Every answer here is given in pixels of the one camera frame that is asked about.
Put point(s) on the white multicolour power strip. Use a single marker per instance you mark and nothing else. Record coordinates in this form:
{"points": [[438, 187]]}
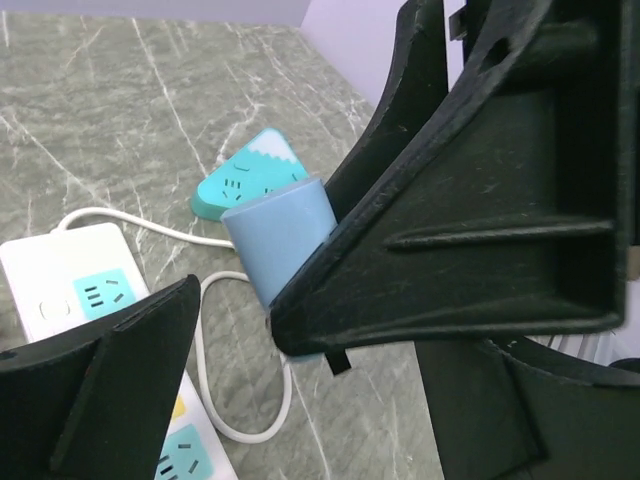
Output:
{"points": [[62, 280]]}

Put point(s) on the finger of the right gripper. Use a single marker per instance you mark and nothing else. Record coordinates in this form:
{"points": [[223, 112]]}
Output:
{"points": [[509, 212], [415, 87]]}

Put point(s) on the teal triangular socket adapter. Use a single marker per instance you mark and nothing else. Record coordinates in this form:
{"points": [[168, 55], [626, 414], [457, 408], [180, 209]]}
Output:
{"points": [[264, 164]]}

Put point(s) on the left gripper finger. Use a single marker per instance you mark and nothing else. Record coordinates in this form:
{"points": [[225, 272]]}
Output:
{"points": [[95, 402]]}

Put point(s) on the blue charger plug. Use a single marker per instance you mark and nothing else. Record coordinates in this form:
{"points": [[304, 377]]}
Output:
{"points": [[275, 234]]}

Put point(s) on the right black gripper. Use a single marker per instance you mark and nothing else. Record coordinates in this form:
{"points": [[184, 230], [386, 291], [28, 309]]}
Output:
{"points": [[513, 407]]}

